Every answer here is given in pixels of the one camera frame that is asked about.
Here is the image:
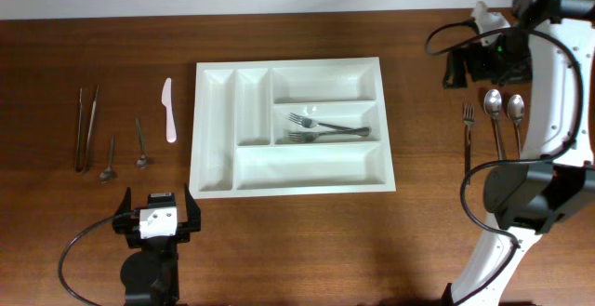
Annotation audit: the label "small metal teaspoon right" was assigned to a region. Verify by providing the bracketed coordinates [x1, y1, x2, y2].
[135, 117, 149, 168]

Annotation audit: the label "small metal teaspoon left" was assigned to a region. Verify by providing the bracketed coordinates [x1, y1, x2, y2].
[99, 135, 117, 183]

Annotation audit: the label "large metal spoon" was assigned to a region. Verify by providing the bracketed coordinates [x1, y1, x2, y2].
[507, 94, 524, 155]
[483, 89, 506, 160]

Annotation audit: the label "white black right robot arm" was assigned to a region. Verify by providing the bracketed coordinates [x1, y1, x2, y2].
[190, 0, 594, 305]

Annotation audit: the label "metal fork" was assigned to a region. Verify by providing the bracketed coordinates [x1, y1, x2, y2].
[287, 113, 350, 130]
[463, 103, 475, 173]
[287, 126, 372, 143]

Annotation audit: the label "pink plastic knife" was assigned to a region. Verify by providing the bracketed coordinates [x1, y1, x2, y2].
[161, 77, 178, 143]

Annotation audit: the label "metal tweezers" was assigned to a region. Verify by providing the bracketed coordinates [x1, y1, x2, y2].
[74, 86, 99, 173]

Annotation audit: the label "white cutlery tray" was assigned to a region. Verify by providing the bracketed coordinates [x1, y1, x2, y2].
[190, 58, 396, 199]

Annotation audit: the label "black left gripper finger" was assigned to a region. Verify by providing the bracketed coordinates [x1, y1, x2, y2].
[115, 187, 132, 218]
[184, 184, 201, 225]

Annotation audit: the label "large metal spoon right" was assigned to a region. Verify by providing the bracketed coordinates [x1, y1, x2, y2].
[507, 94, 524, 155]

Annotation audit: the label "large metal spoon left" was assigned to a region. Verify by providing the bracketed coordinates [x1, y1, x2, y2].
[483, 89, 506, 160]

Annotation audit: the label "small metal teaspoon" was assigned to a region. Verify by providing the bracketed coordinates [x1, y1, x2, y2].
[99, 135, 117, 183]
[135, 117, 149, 168]

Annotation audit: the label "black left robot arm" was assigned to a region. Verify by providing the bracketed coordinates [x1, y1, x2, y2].
[112, 187, 201, 305]

